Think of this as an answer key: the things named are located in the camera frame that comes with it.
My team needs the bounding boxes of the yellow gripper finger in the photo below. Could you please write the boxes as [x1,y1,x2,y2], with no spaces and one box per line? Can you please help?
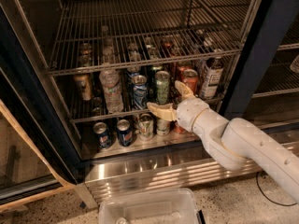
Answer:
[147,102,177,121]
[175,80,195,100]

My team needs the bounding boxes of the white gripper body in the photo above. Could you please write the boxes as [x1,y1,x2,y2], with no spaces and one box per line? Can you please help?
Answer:
[177,98,209,132]

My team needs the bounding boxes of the green soda can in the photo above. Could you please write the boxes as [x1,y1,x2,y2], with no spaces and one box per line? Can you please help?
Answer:
[155,71,170,105]

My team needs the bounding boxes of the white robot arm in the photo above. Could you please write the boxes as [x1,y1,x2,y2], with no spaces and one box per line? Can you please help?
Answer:
[147,81,299,203]

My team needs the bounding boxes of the white can bottom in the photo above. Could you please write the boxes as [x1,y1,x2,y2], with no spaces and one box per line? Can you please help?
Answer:
[156,118,170,136]

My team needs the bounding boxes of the orange soda can middle shelf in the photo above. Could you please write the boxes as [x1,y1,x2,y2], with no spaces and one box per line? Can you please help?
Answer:
[182,69,199,93]

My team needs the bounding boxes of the orange can bottom left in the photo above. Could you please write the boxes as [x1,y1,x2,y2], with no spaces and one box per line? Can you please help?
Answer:
[174,122,187,134]

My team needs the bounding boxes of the orange can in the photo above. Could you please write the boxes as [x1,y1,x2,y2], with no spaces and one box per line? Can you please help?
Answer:
[176,61,192,80]
[174,122,187,134]

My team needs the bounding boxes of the silver green can bottom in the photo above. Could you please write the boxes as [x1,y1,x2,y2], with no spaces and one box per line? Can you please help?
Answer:
[138,114,153,140]

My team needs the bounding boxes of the orange can behind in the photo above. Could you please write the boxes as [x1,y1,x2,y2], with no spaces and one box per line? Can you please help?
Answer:
[176,61,192,80]

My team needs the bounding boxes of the green can behind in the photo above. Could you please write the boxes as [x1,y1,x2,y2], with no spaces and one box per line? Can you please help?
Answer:
[149,64,164,84]

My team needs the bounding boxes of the blue striped soda can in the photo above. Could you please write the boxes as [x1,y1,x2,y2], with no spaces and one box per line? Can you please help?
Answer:
[132,75,148,109]

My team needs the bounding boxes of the blue pepsi can right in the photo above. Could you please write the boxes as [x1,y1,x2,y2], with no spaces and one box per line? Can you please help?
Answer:
[117,119,133,147]

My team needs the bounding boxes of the blue pepsi can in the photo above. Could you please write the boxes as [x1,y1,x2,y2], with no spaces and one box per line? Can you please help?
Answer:
[117,119,133,147]
[93,122,111,149]

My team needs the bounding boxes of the stainless fridge base grille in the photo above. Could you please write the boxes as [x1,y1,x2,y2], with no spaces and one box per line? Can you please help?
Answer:
[84,141,261,203]

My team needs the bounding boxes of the blue pepsi can left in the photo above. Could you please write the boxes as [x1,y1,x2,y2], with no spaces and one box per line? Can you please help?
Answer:
[93,122,111,149]

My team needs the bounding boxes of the gold can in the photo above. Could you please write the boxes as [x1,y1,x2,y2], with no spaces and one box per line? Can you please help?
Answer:
[74,74,93,101]

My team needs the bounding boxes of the glass fridge door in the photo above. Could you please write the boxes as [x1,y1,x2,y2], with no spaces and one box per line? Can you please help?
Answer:
[0,73,74,213]

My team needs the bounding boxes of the dark bottle white label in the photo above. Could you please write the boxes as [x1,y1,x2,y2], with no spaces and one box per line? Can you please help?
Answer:
[199,57,223,100]

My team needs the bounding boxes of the clear plastic water bottle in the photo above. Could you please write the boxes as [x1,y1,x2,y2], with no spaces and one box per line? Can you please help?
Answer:
[99,69,123,113]

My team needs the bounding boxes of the clear plastic bin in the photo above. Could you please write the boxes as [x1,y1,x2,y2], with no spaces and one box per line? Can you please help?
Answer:
[98,189,199,224]

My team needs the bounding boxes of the middle wire shelf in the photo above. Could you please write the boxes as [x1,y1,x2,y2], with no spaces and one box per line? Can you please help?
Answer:
[68,91,224,124]

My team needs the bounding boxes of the wire shelf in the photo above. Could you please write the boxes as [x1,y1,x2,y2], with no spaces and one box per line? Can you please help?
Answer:
[48,0,250,76]
[68,91,224,124]

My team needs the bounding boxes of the upper wire shelf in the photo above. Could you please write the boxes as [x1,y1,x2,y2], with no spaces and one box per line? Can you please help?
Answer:
[48,0,250,76]

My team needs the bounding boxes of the black cable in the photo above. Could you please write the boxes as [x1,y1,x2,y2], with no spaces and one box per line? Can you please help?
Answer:
[255,171,297,207]

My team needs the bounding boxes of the dark fridge centre post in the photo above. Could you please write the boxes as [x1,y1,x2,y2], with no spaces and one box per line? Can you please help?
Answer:
[219,0,299,119]

